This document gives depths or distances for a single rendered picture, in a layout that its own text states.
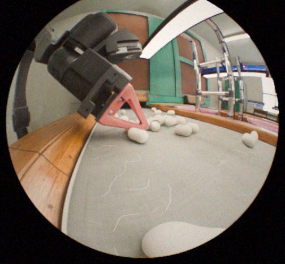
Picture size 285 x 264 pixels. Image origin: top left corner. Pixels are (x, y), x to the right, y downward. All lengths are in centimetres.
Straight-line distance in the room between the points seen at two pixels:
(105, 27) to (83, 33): 3
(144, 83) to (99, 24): 62
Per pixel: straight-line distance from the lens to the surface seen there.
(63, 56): 16
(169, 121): 21
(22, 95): 40
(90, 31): 15
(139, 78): 71
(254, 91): 523
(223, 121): 28
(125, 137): 15
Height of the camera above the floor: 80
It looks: 13 degrees down
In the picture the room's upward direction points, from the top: straight up
